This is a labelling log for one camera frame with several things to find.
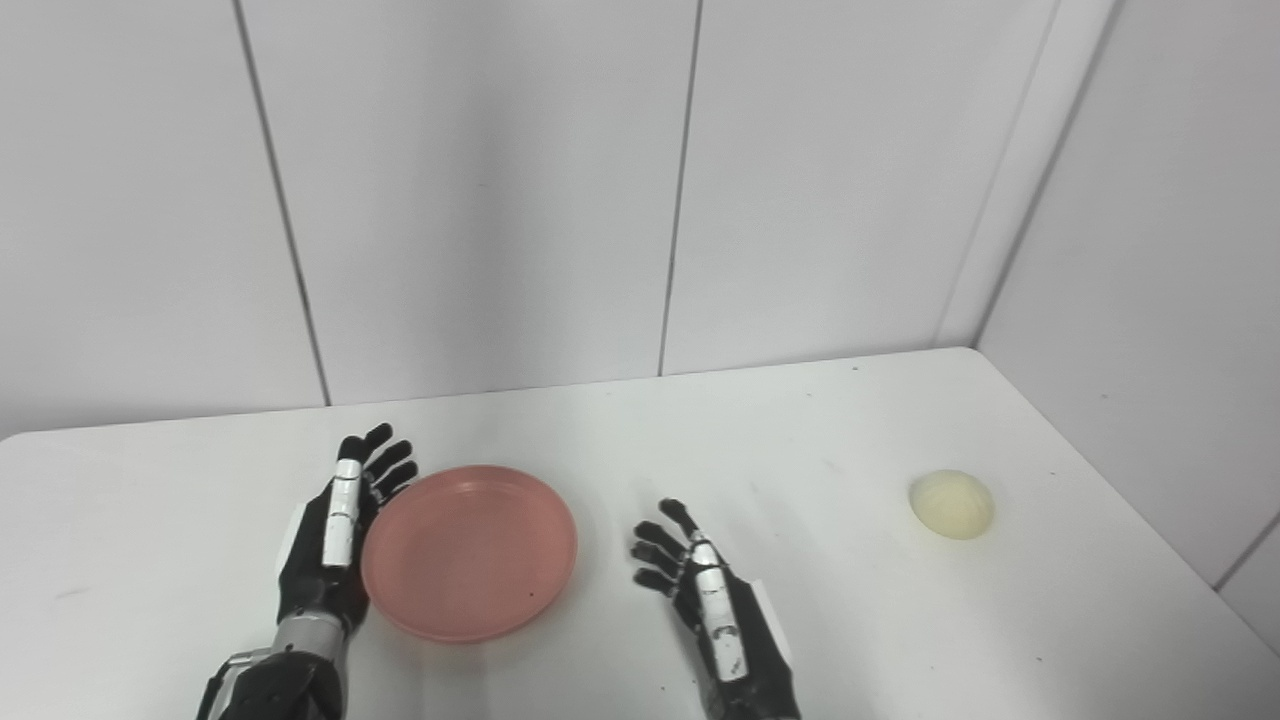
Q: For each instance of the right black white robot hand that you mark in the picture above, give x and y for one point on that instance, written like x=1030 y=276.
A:
x=740 y=650

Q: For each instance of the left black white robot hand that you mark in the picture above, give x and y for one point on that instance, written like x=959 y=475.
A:
x=320 y=580

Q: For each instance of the pink round plate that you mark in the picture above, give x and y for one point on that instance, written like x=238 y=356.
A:
x=470 y=555

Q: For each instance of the cream steamed bun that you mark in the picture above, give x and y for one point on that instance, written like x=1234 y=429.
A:
x=952 y=505

